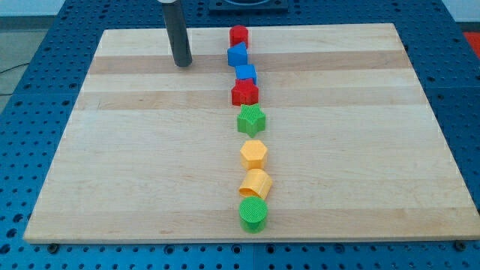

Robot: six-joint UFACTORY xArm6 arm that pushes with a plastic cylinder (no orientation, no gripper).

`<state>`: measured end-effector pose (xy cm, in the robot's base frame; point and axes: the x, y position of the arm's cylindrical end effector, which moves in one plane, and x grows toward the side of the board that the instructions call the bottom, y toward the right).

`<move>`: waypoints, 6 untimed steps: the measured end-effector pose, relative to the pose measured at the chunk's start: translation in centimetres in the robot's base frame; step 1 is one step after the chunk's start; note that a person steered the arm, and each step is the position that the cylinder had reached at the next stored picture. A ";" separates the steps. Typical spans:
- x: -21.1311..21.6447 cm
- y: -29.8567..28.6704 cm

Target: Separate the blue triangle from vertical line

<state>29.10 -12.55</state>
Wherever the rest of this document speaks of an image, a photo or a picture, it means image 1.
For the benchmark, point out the blue triangle block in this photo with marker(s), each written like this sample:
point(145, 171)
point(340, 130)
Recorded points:
point(237, 55)

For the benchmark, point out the green star block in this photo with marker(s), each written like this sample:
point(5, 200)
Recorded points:
point(251, 120)

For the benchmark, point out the yellow hexagon block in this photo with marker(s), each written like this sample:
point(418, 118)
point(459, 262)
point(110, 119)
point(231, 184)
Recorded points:
point(253, 154)

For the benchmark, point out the red star block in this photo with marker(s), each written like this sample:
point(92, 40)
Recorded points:
point(244, 92)

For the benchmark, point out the blue cube block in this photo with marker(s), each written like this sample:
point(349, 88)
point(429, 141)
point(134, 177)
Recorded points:
point(246, 71)

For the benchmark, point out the green cylinder block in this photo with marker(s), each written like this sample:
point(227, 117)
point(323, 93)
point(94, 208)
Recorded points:
point(253, 212)

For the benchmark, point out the wooden board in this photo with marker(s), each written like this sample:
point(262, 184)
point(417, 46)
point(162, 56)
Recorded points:
point(151, 151)

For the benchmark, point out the red cylinder block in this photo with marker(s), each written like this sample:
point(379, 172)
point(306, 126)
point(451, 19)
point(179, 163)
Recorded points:
point(238, 34)

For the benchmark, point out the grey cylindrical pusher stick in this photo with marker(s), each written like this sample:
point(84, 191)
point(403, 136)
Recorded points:
point(176, 29)

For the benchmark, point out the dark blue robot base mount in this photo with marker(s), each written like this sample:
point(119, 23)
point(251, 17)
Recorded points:
point(223, 6)

